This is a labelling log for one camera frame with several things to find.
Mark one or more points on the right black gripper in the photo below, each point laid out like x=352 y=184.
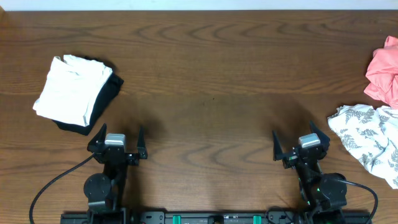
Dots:
x=278 y=152

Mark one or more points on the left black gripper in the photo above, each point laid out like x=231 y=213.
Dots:
x=142 y=154

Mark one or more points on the pink shirt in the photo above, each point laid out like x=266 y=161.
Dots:
x=382 y=73

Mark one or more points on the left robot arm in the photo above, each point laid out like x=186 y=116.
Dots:
x=105 y=190

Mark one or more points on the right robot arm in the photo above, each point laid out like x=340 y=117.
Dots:
x=322 y=192

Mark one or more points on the black folded shirt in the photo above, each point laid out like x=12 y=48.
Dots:
x=110 y=90

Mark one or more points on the white fern print shirt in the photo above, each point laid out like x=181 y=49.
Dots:
x=370 y=136

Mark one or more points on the white folded shirt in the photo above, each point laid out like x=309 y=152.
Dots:
x=71 y=89

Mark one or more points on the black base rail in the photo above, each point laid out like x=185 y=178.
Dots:
x=273 y=216

